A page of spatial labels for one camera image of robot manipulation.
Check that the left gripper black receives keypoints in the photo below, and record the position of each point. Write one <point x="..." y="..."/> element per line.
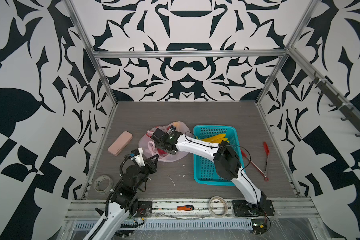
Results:
<point x="150" y="166"/>

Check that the red kitchen tongs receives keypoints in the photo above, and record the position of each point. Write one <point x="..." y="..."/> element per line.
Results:
<point x="261" y="166"/>

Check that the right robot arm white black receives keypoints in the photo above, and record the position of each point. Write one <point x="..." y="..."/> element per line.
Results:
<point x="226" y="161"/>

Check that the yellow banana bunch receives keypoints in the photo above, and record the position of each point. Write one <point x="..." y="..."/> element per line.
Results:
<point x="218" y="139"/>

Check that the tape roll left side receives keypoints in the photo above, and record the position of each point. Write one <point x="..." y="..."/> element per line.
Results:
<point x="103" y="184"/>

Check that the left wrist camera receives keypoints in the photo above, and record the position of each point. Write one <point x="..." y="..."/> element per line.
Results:
<point x="137" y="157"/>

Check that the black hook rack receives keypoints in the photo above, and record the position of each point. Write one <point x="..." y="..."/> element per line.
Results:
<point x="338" y="102"/>

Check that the white cable duct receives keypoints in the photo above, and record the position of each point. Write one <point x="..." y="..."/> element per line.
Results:
<point x="199" y="224"/>

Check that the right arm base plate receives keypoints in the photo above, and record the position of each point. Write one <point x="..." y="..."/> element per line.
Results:
<point x="242" y="209"/>

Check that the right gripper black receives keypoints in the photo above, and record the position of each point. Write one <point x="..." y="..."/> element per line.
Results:
<point x="157" y="144"/>

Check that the green circuit board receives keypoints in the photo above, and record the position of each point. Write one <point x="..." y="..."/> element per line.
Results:
<point x="260" y="226"/>

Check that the pink case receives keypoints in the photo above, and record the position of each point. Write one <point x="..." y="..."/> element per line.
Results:
<point x="120" y="143"/>

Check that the orange handled screwdriver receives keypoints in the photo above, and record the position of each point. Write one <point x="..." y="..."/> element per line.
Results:
<point x="185" y="208"/>

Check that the clear tape roll front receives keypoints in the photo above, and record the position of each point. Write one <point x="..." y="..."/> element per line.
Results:
<point x="218" y="207"/>

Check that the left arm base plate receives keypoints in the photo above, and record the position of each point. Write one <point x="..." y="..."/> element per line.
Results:
<point x="142" y="209"/>

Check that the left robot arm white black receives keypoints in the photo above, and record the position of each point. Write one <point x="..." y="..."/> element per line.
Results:
<point x="122" y="201"/>

